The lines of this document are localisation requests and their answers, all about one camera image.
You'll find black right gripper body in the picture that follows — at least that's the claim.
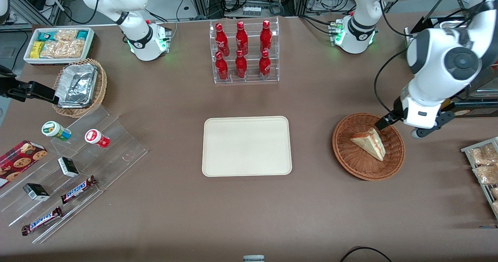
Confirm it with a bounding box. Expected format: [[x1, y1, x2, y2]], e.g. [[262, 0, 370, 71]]
[[0, 65, 31, 101]]

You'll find triangular sandwich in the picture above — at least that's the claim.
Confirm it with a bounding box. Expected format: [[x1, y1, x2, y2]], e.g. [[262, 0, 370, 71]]
[[350, 127, 386, 162]]

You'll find brown round wicker basket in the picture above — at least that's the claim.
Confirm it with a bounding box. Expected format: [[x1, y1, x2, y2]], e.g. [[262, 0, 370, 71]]
[[332, 112, 405, 181]]

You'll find light oval wicker basket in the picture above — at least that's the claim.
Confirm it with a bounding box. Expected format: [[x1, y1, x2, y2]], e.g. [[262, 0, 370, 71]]
[[52, 58, 107, 118]]

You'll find beige rectangular tray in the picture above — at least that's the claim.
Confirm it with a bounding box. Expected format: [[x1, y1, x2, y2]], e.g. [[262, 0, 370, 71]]
[[202, 116, 293, 177]]

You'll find black hot food display case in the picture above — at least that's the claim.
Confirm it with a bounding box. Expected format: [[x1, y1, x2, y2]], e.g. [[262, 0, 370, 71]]
[[404, 0, 498, 119]]

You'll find white plastic snack bin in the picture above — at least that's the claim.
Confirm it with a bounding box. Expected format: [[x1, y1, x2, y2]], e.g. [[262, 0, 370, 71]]
[[23, 27, 95, 65]]

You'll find silver foil wrapped package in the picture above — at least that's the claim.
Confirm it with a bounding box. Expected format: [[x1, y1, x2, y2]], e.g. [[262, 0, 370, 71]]
[[55, 63, 98, 108]]

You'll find green lid snack cup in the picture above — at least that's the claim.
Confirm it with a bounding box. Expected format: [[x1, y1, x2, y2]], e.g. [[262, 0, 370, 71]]
[[42, 121, 72, 141]]

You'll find yellow snack packet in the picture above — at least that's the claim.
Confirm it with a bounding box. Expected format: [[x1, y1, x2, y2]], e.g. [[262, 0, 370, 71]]
[[30, 41, 45, 59]]

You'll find clear bag of crackers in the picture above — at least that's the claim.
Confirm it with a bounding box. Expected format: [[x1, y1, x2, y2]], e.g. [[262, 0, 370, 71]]
[[62, 40, 86, 59], [54, 30, 79, 42], [40, 40, 65, 59]]

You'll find clear bag of pastry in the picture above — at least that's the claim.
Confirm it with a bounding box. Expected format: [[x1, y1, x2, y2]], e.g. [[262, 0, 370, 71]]
[[472, 164, 498, 185], [468, 143, 498, 166]]

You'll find red lid snack cup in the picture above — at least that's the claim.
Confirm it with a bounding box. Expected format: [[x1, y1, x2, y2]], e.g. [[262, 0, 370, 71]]
[[85, 129, 110, 148]]

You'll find red plaid cookie box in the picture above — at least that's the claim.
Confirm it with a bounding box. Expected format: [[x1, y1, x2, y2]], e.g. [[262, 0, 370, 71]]
[[0, 140, 48, 189]]

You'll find small black carton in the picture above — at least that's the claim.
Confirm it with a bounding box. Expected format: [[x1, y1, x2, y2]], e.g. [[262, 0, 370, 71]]
[[23, 183, 50, 201], [58, 157, 79, 178]]

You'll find clear acrylic stepped stand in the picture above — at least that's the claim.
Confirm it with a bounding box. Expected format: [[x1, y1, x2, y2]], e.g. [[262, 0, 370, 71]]
[[0, 105, 148, 244]]

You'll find Snickers chocolate bar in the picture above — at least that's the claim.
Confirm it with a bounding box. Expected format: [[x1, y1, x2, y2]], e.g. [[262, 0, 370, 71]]
[[21, 206, 63, 236], [60, 175, 98, 204]]

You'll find red cola bottle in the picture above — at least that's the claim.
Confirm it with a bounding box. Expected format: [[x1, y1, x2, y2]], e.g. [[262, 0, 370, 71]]
[[259, 50, 272, 79], [215, 51, 229, 80], [235, 21, 249, 56], [235, 50, 248, 79], [215, 23, 230, 56], [260, 20, 272, 54]]

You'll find clear acrylic bottle rack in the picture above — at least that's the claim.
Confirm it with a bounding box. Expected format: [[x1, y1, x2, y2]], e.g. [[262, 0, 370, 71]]
[[209, 16, 280, 84]]

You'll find grey wire rack tray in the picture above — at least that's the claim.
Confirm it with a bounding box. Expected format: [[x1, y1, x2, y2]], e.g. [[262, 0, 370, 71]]
[[461, 137, 498, 220]]

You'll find black floor cable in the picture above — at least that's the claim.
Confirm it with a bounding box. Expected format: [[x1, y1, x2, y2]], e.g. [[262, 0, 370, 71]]
[[340, 246, 393, 262]]

